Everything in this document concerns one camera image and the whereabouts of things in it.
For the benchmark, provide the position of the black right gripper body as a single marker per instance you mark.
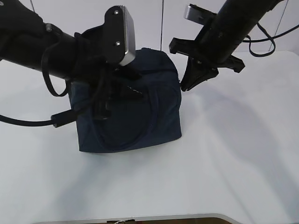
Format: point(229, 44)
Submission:
point(211, 46)

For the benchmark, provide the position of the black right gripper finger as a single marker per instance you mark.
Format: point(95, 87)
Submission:
point(196, 72)

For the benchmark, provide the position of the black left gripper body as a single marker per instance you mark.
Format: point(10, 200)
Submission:
point(93, 78)

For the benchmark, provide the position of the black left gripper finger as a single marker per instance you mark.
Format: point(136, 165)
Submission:
point(124, 91)
point(127, 72)

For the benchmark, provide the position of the dark blue lunch bag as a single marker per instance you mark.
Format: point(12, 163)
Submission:
point(137, 123)

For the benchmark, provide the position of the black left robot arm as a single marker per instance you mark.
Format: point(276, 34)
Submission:
point(26, 40)

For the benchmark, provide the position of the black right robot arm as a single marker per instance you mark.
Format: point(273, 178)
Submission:
point(238, 17)

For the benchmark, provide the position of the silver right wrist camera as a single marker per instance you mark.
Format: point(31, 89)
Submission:
point(198, 15)

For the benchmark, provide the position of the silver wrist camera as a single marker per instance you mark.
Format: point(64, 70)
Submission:
point(198, 15)
point(118, 36)

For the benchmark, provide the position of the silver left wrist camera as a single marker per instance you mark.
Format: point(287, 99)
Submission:
point(118, 36)

